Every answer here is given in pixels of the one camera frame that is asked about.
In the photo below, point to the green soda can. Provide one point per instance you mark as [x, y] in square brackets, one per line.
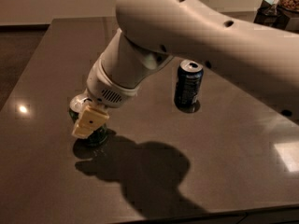
[76, 105]

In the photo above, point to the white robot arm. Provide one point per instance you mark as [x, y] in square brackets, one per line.
[261, 60]

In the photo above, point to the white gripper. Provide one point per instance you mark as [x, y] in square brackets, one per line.
[104, 90]

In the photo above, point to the black snack basket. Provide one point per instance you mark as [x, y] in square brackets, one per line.
[283, 20]

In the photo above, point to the blue pepsi can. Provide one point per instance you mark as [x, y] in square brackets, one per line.
[189, 78]

